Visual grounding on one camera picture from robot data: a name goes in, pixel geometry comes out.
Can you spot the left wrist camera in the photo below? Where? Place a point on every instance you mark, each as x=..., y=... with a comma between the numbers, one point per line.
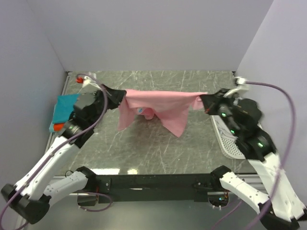
x=88, y=84

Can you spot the white t-shirt in basket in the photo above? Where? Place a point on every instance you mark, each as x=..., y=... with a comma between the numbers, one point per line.
x=224, y=130

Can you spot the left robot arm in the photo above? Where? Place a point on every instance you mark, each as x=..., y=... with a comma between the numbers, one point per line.
x=33, y=195

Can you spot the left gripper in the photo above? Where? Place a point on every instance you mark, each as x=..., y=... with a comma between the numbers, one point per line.
x=116, y=97

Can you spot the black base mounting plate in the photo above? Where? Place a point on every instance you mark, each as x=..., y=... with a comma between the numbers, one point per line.
x=159, y=187

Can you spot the teal folded t-shirt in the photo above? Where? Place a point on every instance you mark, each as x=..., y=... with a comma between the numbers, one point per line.
x=63, y=109

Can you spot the orange folded t-shirt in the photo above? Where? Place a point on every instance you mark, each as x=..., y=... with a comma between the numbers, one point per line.
x=57, y=127

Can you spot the white plastic basket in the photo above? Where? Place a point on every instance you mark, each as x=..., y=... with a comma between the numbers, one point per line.
x=228, y=146

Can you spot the pink t-shirt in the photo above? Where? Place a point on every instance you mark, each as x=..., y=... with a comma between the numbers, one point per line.
x=171, y=107

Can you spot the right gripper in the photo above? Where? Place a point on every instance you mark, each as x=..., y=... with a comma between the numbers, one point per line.
x=211, y=101

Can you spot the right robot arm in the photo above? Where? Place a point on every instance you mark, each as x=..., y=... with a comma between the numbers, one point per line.
x=279, y=208

